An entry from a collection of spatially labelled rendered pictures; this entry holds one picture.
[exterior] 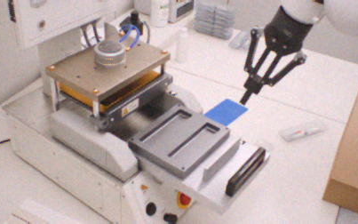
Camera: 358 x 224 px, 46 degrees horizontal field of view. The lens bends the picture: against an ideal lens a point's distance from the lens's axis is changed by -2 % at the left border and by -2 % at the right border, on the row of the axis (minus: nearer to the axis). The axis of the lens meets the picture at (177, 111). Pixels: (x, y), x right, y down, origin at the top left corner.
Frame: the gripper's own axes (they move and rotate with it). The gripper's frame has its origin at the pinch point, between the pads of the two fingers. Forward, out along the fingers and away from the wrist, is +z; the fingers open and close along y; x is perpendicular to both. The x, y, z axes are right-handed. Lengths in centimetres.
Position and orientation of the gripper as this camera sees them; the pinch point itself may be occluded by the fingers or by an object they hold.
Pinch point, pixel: (250, 90)
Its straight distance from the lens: 97.2
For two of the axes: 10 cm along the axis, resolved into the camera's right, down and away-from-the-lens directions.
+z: -3.5, 6.9, 6.3
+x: 4.2, -4.9, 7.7
